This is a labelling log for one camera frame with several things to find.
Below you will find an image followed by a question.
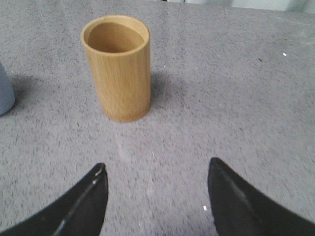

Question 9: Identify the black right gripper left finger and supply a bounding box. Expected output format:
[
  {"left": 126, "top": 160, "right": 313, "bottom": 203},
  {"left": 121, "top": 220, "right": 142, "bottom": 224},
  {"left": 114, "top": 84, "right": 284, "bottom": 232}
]
[{"left": 1, "top": 163, "right": 109, "bottom": 236}]

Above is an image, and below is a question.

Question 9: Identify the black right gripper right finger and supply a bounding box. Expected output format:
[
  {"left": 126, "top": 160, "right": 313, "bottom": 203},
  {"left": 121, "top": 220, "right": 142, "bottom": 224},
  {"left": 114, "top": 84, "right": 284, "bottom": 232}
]
[{"left": 208, "top": 157, "right": 315, "bottom": 236}]

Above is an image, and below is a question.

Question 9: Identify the blue plastic cup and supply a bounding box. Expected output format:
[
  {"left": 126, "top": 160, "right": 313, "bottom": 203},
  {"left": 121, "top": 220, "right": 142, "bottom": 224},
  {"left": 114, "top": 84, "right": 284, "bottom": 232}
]
[{"left": 0, "top": 63, "right": 15, "bottom": 116}]

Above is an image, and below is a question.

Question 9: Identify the bamboo cylindrical holder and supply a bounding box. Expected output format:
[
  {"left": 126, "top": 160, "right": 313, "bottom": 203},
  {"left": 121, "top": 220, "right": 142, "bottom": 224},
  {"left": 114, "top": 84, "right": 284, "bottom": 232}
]
[{"left": 81, "top": 15, "right": 151, "bottom": 122}]

